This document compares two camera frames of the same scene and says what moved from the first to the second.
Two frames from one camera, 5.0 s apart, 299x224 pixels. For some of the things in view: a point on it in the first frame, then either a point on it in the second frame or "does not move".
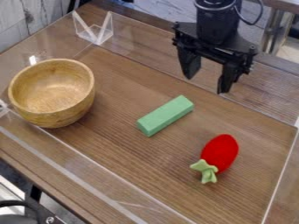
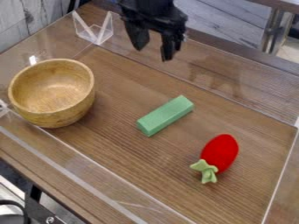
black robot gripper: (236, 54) to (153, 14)
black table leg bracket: (36, 213) does not move
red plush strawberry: (219, 155) does not move
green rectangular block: (164, 115) does not move
